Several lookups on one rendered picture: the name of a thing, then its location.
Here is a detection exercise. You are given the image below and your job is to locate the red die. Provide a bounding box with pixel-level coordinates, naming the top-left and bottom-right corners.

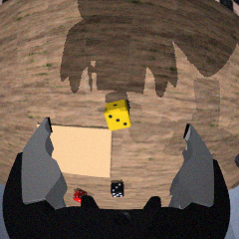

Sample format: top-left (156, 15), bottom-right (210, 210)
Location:
top-left (73, 190), bottom-right (87, 203)

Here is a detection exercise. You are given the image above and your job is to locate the yellow die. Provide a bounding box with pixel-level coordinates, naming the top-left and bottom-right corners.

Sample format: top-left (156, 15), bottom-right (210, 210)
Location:
top-left (104, 100), bottom-right (131, 130)

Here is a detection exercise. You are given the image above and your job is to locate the beige flat mat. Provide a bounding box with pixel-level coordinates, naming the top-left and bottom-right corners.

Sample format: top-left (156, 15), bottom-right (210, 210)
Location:
top-left (50, 124), bottom-right (112, 177)

